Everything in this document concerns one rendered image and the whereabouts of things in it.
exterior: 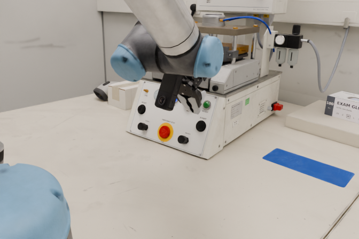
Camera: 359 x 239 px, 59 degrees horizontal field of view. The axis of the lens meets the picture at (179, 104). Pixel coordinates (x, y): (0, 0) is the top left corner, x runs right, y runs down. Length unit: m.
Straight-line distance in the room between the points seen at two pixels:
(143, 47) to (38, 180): 0.34
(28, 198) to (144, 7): 0.28
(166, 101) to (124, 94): 0.57
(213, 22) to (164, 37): 0.62
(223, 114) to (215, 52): 0.41
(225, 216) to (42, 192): 0.46
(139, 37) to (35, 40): 1.78
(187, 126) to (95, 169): 0.30
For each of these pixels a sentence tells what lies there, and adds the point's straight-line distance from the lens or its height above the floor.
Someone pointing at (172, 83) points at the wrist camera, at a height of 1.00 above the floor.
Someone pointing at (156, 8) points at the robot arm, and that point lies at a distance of 0.47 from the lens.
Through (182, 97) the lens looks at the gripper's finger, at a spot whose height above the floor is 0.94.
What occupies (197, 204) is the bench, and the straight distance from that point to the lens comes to 0.76.
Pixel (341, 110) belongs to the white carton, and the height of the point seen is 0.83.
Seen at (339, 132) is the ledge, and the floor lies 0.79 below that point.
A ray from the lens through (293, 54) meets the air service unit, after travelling 1.17.
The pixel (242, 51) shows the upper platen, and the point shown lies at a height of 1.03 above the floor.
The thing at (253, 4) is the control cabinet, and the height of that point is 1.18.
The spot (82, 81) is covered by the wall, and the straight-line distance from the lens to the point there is 2.57.
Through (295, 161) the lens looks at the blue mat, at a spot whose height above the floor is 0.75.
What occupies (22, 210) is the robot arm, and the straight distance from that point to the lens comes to 0.34.
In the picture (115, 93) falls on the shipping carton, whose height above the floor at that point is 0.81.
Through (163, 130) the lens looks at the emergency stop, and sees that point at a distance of 1.01.
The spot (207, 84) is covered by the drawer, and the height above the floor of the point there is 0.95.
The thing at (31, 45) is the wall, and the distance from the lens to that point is 2.38.
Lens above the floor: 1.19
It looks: 18 degrees down
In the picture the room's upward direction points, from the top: 1 degrees clockwise
